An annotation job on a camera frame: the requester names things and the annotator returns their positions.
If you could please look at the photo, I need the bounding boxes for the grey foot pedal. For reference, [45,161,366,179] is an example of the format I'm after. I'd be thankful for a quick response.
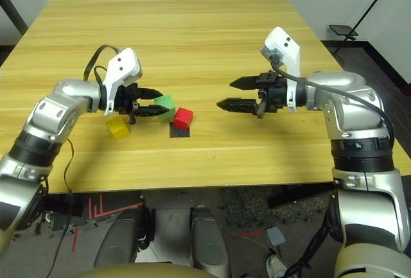
[265,226,286,247]

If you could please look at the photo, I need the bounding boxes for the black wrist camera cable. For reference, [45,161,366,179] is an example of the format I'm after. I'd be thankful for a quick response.
[44,44,128,278]
[270,53,396,146]

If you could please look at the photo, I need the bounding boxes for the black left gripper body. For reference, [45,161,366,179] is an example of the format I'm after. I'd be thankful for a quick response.
[112,82,143,125]

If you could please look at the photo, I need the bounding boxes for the black rectangular plate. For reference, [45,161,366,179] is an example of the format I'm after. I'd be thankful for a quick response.
[328,24,357,37]

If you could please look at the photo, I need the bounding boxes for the olive robot torso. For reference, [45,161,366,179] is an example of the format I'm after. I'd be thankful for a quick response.
[69,261,206,278]

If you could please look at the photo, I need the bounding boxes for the black square pad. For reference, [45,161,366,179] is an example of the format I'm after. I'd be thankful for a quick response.
[169,122,192,139]

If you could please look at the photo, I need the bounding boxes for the yellow wooden block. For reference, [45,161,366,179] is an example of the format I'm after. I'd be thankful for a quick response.
[107,117,131,141]

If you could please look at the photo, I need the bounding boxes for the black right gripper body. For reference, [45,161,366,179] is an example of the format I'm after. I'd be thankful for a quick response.
[256,71,288,120]

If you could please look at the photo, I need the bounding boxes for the wooden side table grey leg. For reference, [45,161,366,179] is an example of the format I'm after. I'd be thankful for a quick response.
[0,0,29,37]

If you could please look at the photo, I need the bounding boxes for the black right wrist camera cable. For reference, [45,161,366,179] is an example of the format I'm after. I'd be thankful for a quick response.
[270,53,396,146]

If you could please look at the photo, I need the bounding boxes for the white sneaker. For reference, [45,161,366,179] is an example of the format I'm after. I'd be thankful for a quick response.
[265,255,292,278]

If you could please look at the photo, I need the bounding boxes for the grey left robot leg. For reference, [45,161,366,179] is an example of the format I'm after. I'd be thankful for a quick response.
[94,218,144,268]

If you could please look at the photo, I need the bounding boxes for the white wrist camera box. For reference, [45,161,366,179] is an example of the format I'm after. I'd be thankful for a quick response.
[259,26,302,114]
[103,48,143,117]

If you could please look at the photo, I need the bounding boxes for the dark speckled floor mat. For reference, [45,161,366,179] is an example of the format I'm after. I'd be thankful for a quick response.
[221,186,331,227]

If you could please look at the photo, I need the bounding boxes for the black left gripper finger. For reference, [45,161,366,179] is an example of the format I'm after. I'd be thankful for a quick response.
[133,104,170,119]
[137,87,164,101]

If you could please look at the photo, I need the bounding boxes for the black left wrist camera cable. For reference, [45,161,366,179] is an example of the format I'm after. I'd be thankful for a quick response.
[44,44,128,278]

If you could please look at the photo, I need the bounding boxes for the black cable bundle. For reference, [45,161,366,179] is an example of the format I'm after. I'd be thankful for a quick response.
[285,216,337,278]

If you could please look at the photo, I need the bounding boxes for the green wooden block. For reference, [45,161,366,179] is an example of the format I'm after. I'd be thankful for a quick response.
[153,94,176,121]

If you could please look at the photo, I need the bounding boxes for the grey robot leg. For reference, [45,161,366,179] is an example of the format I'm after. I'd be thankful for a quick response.
[191,205,231,278]
[94,218,144,268]

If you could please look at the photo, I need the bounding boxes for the grey right robot leg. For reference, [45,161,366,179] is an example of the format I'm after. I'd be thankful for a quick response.
[191,205,231,278]

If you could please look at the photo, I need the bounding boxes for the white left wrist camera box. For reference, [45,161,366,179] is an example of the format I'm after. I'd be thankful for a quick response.
[103,48,143,117]

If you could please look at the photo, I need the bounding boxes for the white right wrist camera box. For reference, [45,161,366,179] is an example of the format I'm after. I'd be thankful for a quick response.
[259,26,302,114]

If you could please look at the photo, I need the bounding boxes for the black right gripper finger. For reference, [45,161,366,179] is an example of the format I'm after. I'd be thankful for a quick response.
[229,75,259,91]
[216,97,259,115]

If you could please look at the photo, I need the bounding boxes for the red wooden block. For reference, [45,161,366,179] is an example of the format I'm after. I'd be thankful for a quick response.
[173,107,194,130]

